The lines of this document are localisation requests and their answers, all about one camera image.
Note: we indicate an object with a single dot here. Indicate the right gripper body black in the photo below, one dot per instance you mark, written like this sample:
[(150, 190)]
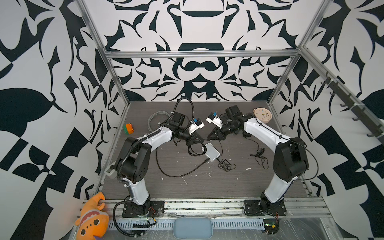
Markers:
[(227, 128)]

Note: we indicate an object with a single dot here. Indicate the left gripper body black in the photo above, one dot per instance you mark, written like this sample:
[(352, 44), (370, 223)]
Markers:
[(184, 135)]

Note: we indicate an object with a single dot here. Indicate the white network switch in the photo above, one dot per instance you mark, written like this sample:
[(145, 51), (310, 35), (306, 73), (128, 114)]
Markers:
[(211, 152)]

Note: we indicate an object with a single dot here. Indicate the black power adapter with cable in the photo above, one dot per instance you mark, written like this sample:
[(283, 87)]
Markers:
[(224, 164)]

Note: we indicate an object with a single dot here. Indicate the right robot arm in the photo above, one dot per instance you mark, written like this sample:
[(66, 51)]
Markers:
[(290, 158)]

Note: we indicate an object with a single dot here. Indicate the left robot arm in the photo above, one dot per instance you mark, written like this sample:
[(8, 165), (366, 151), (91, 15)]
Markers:
[(134, 158)]

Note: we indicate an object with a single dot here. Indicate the orange green toy block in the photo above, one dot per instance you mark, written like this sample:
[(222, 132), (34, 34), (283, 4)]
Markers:
[(128, 129)]

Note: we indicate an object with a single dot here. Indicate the grey blue cushion pad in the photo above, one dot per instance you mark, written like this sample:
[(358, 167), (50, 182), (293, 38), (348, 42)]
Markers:
[(193, 228)]

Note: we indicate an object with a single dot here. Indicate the orange plush fish toy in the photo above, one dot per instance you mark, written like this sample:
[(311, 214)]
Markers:
[(93, 222)]

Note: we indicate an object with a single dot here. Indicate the black wall hook rail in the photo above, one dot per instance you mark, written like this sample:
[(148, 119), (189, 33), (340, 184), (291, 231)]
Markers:
[(351, 102)]

